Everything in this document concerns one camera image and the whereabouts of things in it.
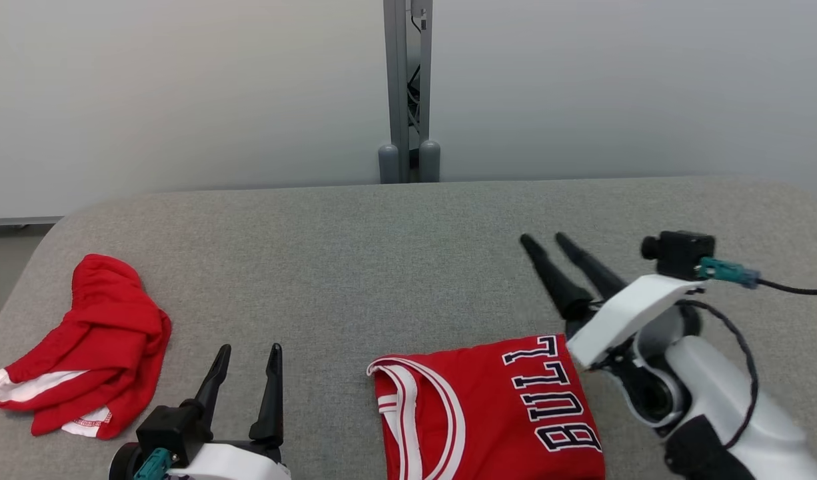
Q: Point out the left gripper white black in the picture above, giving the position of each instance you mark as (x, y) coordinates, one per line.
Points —
(235, 463)

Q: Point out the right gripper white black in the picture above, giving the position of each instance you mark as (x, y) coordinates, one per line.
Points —
(622, 313)

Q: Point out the red white basketball shorts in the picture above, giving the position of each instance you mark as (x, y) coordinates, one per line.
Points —
(102, 333)

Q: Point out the red white basketball jersey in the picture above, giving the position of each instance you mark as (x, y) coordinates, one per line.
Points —
(488, 413)

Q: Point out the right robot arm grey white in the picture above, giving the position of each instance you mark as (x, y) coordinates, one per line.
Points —
(708, 386)

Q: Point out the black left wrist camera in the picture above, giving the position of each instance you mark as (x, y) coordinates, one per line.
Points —
(172, 426)

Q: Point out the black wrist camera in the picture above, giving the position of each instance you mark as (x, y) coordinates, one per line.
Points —
(682, 253)
(172, 426)

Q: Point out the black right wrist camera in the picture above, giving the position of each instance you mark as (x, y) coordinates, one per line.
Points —
(682, 253)

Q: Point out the grey cylindrical post foot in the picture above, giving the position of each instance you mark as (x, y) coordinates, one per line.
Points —
(388, 163)
(430, 161)

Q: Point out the grey metal partition post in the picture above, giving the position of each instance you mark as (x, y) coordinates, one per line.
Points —
(396, 66)

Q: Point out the grey partition bottom rail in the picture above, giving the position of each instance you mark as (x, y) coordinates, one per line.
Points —
(15, 221)

